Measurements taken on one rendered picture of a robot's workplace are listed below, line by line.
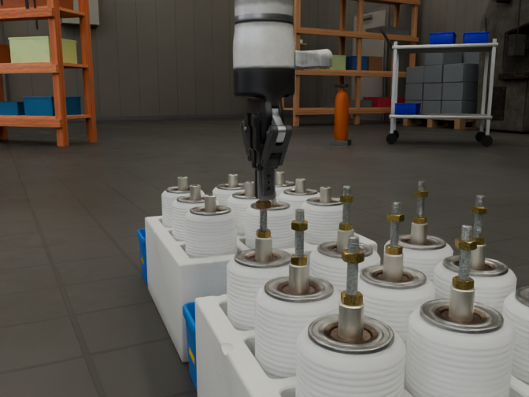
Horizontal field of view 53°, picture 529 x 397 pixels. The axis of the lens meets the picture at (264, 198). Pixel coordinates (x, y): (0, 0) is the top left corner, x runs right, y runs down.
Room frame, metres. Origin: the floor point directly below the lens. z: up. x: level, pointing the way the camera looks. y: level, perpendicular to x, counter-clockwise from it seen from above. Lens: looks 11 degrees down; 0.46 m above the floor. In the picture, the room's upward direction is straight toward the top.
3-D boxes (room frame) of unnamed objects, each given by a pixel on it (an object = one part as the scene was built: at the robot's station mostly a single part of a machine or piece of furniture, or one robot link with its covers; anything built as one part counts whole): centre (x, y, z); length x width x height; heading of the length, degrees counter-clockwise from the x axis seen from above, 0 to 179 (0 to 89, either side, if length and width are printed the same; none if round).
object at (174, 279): (1.11, 0.03, 0.09); 0.39 x 0.39 x 0.18; 21
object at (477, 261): (0.63, -0.26, 0.26); 0.02 x 0.02 x 0.03
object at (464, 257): (0.48, -0.19, 0.30); 0.01 x 0.01 x 0.08
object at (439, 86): (8.42, -2.89, 0.59); 1.20 x 0.80 x 1.19; 27
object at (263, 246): (0.66, 0.00, 0.26); 0.02 x 0.02 x 0.03
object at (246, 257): (0.66, 0.00, 0.25); 0.08 x 0.08 x 0.01
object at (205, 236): (0.96, 0.10, 0.16); 0.10 x 0.10 x 0.18
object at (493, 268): (0.63, -0.26, 0.25); 0.08 x 0.08 x 0.01
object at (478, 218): (0.63, -0.26, 0.30); 0.01 x 0.01 x 0.08
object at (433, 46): (5.36, -1.69, 0.55); 1.11 x 0.65 x 1.09; 79
